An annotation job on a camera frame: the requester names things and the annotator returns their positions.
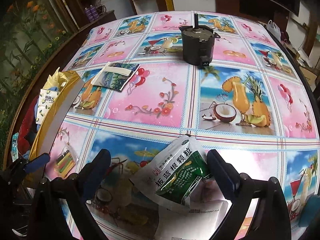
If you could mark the white plastic bag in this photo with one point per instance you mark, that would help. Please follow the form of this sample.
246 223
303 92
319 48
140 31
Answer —
274 30

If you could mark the bag of coloured sticks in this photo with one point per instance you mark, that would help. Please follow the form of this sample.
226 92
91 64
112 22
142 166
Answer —
65 161

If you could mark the red foil packet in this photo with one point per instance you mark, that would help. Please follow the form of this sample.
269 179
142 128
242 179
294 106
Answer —
27 132

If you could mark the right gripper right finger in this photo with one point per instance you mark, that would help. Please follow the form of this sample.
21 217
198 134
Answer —
226 176

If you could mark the colourful patterned tablecloth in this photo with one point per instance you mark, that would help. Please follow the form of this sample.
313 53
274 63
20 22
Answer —
249 104

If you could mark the white flat packet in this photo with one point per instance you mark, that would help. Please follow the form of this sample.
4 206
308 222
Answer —
200 223

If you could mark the purple bottles pair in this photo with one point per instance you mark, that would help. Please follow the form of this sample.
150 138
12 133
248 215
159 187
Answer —
91 13

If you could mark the yellow gold tray box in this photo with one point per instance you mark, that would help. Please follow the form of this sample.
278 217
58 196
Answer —
49 128

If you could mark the white lemon print packet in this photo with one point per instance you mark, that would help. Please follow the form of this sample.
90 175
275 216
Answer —
45 100

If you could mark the yellow towel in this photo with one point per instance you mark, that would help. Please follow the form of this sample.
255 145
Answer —
57 80

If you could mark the teal cartoon tissue pack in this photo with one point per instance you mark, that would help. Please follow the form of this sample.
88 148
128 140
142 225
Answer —
14 147

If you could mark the green white granule sachet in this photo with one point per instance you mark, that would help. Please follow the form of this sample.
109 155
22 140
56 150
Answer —
173 174

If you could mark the landscape print sachet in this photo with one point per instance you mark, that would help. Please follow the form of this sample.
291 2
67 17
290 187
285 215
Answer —
115 75

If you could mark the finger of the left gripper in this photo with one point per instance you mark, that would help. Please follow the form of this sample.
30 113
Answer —
37 163

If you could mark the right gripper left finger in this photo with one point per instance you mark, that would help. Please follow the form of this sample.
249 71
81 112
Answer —
93 173

